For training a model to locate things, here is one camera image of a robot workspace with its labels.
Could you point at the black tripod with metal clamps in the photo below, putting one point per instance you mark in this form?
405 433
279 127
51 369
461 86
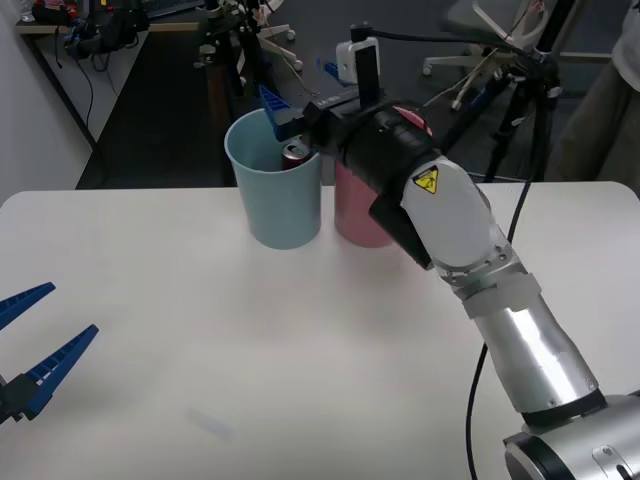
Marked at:
235 55

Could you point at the pale blue plastic bin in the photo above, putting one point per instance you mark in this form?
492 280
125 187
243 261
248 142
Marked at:
280 210

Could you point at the red drink can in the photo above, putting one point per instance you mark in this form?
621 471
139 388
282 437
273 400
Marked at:
294 156

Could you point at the pink plastic bin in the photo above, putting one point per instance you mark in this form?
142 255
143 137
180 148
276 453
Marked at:
355 215

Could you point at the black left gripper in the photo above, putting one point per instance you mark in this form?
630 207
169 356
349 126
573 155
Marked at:
3 402

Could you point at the grey office chair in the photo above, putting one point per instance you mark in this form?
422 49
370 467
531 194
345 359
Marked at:
480 20

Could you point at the white chair base with castors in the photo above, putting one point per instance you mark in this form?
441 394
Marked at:
285 47

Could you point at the black equipment on desk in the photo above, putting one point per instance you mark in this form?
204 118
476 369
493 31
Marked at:
110 30

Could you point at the silver and black right arm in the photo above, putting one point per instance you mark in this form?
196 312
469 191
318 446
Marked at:
450 215

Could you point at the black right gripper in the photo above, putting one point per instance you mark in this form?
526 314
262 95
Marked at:
332 122

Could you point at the wooden desk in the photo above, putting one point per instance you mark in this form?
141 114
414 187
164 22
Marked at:
45 31

